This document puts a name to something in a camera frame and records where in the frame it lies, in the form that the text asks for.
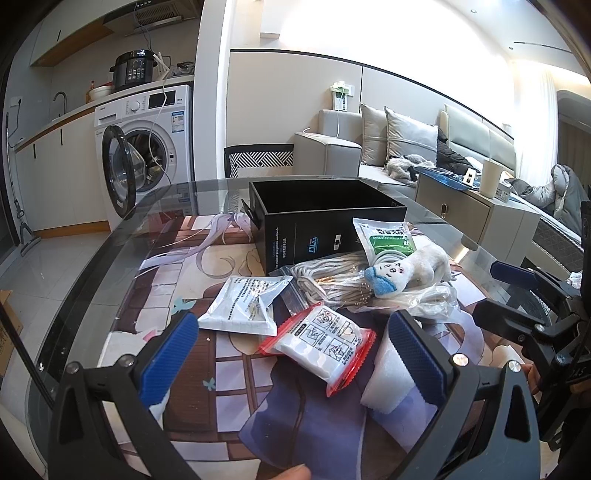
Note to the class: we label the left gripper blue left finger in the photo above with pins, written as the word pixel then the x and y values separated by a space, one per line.
pixel 82 443

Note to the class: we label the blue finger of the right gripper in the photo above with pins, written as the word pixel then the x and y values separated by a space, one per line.
pixel 543 285
pixel 520 328

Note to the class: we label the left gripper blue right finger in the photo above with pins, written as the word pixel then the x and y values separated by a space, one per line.
pixel 485 426

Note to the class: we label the white foam piece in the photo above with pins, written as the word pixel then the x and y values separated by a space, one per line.
pixel 390 382

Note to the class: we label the green white packet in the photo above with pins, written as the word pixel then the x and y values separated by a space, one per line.
pixel 384 239

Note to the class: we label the red-edged white packet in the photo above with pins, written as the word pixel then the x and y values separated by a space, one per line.
pixel 328 344

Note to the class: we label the silver foil pouch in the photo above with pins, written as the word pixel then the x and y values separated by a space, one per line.
pixel 243 306

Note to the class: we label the black storage box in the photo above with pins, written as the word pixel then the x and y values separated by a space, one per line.
pixel 297 220

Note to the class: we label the person's right hand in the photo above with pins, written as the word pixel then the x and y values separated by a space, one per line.
pixel 533 377

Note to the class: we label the person's left hand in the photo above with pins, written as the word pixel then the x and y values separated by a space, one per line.
pixel 299 472

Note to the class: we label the beige drawer cabinet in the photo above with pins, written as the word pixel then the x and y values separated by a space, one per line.
pixel 505 230

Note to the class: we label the cream paper roll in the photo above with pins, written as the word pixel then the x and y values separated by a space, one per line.
pixel 490 178

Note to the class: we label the anime printed desk mat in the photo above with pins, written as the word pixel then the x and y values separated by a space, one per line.
pixel 231 412

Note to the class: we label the black jacket on sofa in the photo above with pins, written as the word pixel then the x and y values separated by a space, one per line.
pixel 450 160

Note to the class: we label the grey fuzzy blanket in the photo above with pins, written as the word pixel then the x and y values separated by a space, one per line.
pixel 404 169

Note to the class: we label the mop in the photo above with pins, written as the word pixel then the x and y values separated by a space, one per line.
pixel 27 238

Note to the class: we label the grey cushion right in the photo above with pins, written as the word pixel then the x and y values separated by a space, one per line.
pixel 409 136

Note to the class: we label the grey cushion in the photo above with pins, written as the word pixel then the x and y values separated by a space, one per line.
pixel 409 136
pixel 374 136

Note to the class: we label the grey cushion left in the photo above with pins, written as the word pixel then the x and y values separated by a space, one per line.
pixel 374 136

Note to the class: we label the beige sofa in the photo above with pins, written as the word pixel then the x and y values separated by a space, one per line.
pixel 336 148

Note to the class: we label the white washing machine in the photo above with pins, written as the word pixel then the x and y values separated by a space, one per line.
pixel 143 143

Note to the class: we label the black patterned chair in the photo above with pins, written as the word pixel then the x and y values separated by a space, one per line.
pixel 258 160

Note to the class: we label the white bowl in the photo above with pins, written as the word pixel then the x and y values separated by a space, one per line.
pixel 100 92

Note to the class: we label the kitchen faucet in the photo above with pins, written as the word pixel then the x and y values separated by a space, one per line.
pixel 59 106

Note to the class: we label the black pressure cooker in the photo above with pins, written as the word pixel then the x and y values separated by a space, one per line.
pixel 133 68

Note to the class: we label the range hood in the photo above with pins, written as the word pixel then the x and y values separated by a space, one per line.
pixel 142 16

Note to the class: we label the white wall phone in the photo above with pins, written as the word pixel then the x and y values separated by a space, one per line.
pixel 341 92

